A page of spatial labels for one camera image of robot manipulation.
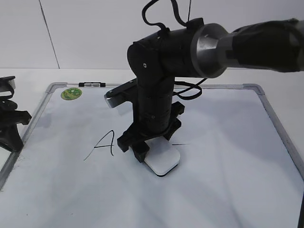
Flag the white whiteboard eraser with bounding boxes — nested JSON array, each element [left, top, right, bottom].
[[144, 137, 181, 177]]

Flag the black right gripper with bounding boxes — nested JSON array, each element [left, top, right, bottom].
[[117, 102, 185, 163]]

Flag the aluminium framed whiteboard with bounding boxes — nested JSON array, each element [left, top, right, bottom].
[[0, 84, 304, 228]]

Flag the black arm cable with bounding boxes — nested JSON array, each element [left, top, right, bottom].
[[141, 0, 205, 102]]

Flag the round green sticker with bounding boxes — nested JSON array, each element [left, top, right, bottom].
[[61, 87, 82, 101]]

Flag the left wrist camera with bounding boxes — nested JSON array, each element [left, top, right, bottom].
[[0, 76, 16, 93]]

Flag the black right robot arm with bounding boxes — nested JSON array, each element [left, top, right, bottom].
[[117, 18, 304, 162]]

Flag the black grey frame clip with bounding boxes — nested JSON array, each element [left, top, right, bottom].
[[78, 82, 106, 87]]

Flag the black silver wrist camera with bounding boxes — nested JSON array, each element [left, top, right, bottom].
[[104, 79, 137, 108]]

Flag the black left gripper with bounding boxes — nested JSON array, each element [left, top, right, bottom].
[[0, 90, 32, 152]]

